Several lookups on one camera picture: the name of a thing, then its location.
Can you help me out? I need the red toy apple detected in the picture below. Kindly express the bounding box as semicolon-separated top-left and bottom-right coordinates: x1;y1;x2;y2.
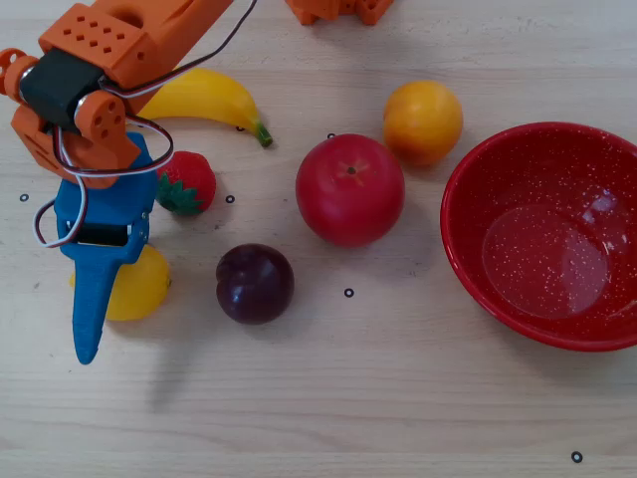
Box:
295;132;406;249

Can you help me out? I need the yellow toy lemon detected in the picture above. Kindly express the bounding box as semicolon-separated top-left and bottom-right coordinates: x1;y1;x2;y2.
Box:
69;243;172;322

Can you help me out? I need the red toy strawberry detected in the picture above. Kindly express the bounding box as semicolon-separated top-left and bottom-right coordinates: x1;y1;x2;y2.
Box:
154;150;218;216

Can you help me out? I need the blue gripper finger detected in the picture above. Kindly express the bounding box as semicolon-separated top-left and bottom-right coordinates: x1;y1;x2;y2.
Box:
71;255;126;366

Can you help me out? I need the orange toy peach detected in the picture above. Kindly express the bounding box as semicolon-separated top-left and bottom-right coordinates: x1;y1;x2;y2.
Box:
382;80;465;168

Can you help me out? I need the yellow toy banana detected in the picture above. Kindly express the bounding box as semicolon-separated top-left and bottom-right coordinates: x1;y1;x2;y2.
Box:
136;68;274;148

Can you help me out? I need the red speckled bowl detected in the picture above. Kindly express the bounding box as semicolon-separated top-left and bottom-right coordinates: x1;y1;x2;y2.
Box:
440;121;637;354

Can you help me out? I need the blue gripper body black servo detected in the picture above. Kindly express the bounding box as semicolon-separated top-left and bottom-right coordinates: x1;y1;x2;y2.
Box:
53;131;156;264

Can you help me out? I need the white red black servo cable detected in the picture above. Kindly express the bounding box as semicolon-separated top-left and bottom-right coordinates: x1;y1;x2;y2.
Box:
33;0;259;249

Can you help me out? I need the dark purple toy plum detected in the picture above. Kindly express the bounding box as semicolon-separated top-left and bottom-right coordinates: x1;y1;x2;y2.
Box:
215;242;295;326

